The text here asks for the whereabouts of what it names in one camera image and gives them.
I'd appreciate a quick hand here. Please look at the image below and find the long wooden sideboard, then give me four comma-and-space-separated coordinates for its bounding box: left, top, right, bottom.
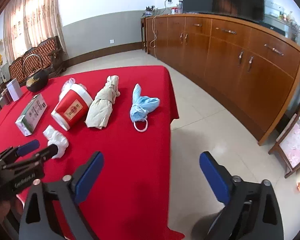
145, 14, 300, 144

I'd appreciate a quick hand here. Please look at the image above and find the beige cloth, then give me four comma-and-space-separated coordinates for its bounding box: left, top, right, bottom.
85, 75, 120, 129

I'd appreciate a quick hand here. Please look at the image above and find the carved dark wood stand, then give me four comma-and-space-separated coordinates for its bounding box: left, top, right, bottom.
268, 103, 300, 178

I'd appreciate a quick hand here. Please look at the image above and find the person's left hand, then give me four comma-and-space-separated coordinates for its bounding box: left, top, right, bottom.
0, 198, 19, 224

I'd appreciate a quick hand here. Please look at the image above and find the dark red tin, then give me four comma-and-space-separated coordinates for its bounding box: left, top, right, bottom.
1, 88, 13, 105

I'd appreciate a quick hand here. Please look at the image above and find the white tissue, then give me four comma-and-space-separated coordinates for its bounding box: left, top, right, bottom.
43, 125, 69, 159

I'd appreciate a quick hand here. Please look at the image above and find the carved wooden sofa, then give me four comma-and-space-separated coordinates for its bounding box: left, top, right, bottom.
8, 36, 66, 86

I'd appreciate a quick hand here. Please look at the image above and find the red tablecloth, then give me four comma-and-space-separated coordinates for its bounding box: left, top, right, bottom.
0, 65, 186, 240

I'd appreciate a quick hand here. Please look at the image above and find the beige curtain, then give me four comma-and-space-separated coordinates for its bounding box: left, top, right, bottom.
3, 0, 66, 63

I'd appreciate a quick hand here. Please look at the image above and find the red white paper cup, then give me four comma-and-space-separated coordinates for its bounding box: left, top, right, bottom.
51, 77, 93, 131

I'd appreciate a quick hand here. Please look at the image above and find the pink floral cushion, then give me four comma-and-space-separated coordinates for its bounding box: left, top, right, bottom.
280, 120, 300, 168

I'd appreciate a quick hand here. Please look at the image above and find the green white box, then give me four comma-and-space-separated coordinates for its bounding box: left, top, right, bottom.
15, 94, 47, 137

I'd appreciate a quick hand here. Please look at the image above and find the white tin canister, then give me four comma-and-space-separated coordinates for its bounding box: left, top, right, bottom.
6, 78, 23, 102

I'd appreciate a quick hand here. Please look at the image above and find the light blue face mask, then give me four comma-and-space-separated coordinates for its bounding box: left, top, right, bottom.
129, 83, 160, 133

